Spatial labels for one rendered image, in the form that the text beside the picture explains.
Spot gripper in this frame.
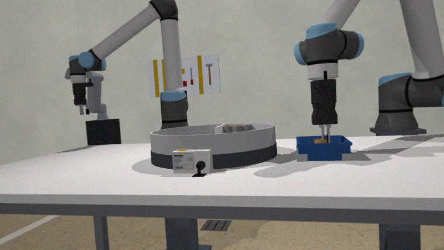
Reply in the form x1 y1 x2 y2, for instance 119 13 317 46
72 79 93 106
310 79 341 142

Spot blue crate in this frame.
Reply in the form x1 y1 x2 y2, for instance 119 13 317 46
296 134 353 162

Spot grey turntable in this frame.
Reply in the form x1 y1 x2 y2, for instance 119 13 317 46
150 121 279 171

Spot jointed stand on black box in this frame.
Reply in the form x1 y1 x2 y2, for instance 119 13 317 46
85 71 123 146

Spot white control box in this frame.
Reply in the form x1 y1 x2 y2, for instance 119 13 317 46
171 148 214 177

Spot dark floor grate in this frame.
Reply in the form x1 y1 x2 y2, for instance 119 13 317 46
200 220 232 232

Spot white wall board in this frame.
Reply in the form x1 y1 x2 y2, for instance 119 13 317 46
152 54 221 96

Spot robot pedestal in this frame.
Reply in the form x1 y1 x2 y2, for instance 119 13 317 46
165 218 200 250

